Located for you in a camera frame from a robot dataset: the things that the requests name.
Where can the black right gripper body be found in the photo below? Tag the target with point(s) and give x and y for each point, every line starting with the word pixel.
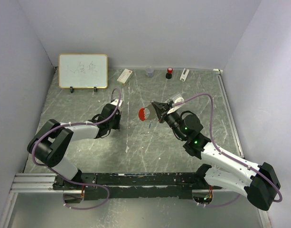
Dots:
pixel 173 119

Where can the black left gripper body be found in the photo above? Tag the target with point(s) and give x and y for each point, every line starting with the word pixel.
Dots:
pixel 115 123

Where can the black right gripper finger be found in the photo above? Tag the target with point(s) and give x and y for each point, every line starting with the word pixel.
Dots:
pixel 168 104
pixel 161 113

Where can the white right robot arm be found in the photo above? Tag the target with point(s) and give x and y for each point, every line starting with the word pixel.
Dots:
pixel 257 182

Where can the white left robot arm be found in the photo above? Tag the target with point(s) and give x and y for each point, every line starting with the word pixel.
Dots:
pixel 52 140

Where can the red black stamp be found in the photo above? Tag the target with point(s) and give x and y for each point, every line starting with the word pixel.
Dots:
pixel 169 73

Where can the clear jar of paperclips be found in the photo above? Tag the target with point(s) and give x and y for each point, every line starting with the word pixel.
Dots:
pixel 149 71

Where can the white stapler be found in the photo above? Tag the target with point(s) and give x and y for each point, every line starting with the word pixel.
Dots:
pixel 184 75

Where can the white cardboard box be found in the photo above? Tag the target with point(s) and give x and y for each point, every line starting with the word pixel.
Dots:
pixel 124 77

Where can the black whiteboard stand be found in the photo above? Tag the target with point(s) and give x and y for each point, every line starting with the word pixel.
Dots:
pixel 72 89

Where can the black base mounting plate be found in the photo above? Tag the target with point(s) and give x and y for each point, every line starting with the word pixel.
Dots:
pixel 180 185

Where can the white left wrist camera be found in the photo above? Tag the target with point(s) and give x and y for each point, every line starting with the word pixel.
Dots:
pixel 117 102

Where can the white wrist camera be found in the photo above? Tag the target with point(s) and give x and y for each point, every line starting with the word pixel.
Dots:
pixel 178 101
pixel 117 102

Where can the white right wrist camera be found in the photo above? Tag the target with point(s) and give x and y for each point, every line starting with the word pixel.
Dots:
pixel 178 101

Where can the small whiteboard yellow frame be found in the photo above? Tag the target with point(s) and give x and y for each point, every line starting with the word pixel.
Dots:
pixel 83 71

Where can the aluminium rail frame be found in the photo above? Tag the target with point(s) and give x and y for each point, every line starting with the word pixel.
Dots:
pixel 136 148

